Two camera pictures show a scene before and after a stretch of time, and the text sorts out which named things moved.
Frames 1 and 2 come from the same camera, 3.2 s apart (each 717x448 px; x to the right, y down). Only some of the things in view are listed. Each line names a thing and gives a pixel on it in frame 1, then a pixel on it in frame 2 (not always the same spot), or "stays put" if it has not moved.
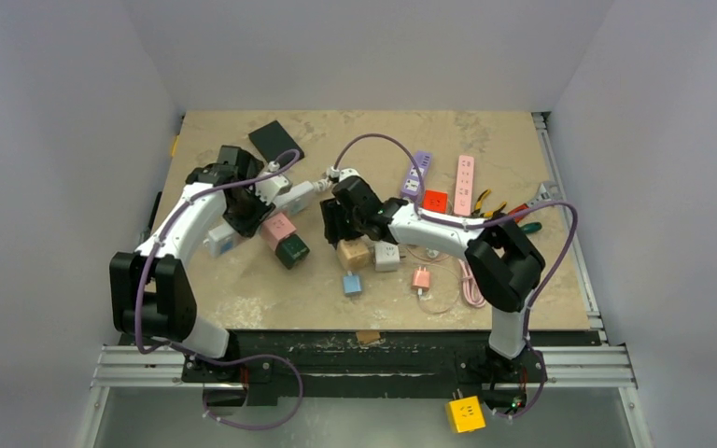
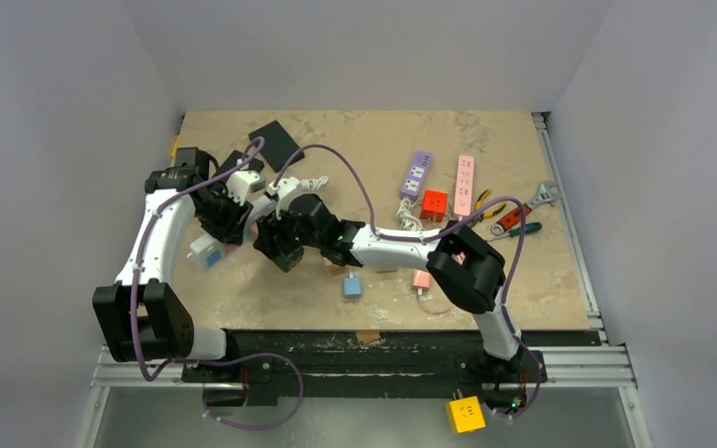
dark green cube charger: (291, 251) stays put
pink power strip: (464, 186) stays put
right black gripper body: (336, 218) → (277, 241)
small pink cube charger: (421, 279) stays put
